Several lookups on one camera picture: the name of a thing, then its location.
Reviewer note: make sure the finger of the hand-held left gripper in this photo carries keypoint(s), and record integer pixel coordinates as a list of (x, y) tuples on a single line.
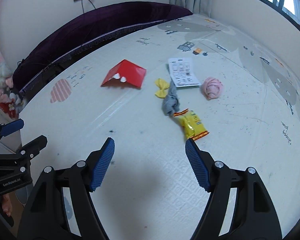
[(12, 127), (35, 143)]

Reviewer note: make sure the pink ball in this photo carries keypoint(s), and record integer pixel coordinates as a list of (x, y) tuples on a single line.
[(212, 87)]

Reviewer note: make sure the yellow bow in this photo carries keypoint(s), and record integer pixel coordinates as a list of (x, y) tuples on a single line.
[(162, 88)]

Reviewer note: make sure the red paper box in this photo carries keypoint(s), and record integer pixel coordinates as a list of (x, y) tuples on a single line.
[(130, 73)]

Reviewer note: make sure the person's left hand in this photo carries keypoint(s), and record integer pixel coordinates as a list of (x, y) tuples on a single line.
[(6, 203)]

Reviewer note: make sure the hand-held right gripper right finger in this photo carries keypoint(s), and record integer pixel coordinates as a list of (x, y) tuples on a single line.
[(198, 165)]

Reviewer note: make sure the yellow snack packet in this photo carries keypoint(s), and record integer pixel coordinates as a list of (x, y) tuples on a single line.
[(192, 125)]

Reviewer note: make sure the white printed leaflet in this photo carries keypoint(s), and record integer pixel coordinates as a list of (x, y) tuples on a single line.
[(182, 71)]

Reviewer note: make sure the grey cloth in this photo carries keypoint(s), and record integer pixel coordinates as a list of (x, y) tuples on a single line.
[(170, 103)]

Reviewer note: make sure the pile of plush toys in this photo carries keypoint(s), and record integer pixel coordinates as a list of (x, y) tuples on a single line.
[(0, 80)]

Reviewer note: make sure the purple velvet blanket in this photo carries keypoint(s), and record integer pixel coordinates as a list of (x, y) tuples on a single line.
[(90, 27)]

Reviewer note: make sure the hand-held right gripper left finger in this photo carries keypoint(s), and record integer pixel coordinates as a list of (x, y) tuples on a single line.
[(102, 165)]

